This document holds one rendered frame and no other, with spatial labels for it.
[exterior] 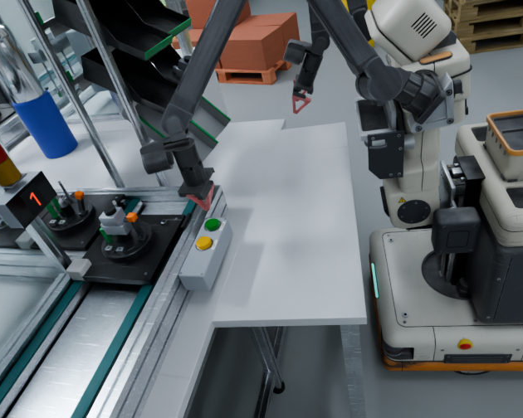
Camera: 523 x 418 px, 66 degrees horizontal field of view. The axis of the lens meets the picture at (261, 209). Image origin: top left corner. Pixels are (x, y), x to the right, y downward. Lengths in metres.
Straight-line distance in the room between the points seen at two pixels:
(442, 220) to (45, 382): 1.13
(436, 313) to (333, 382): 0.51
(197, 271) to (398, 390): 1.10
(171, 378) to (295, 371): 0.98
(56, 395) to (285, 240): 0.65
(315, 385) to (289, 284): 0.87
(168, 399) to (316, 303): 0.39
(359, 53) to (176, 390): 0.83
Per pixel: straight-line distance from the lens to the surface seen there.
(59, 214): 1.38
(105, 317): 1.08
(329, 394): 1.82
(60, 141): 2.04
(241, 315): 1.00
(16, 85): 1.97
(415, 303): 1.71
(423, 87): 1.01
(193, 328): 1.02
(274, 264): 1.08
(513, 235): 1.33
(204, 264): 1.00
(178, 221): 1.15
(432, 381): 1.87
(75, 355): 1.05
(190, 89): 0.92
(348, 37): 0.97
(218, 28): 0.93
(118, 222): 1.07
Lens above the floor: 1.65
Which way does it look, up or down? 39 degrees down
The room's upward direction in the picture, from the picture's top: 15 degrees counter-clockwise
